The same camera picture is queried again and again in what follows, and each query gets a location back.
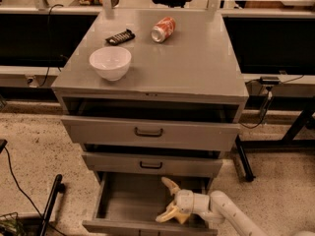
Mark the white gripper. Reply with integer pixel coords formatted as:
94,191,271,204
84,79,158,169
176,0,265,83
156,177,210,223

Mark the green yellow sponge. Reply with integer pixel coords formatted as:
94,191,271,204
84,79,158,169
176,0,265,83
174,212,190,224

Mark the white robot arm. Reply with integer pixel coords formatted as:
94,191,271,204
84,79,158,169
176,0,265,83
156,177,269,236

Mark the grey open bottom drawer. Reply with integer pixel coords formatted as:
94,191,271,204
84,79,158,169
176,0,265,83
83,173,218,236

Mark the grey middle drawer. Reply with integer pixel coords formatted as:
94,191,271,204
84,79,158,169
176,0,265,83
82,152,222,178

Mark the grey metal drawer cabinet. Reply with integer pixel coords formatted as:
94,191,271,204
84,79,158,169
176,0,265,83
51,8,250,179

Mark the grey top drawer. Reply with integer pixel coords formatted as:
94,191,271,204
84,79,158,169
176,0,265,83
61,115,239,151

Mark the black stand leg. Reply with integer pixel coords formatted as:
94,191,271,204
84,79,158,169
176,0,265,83
37,174,65,236

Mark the white bowl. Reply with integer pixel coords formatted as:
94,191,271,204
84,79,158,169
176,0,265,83
90,46,132,81

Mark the orange soda can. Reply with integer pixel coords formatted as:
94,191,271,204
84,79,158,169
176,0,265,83
151,17,176,43

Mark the black snack bar wrapper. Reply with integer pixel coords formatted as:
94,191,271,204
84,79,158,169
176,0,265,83
105,29,135,46

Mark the black table leg frame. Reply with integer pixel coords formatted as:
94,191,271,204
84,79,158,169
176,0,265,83
235,97,315,182

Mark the black floor cable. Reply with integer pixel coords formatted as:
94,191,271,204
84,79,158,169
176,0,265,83
2,146,68,236

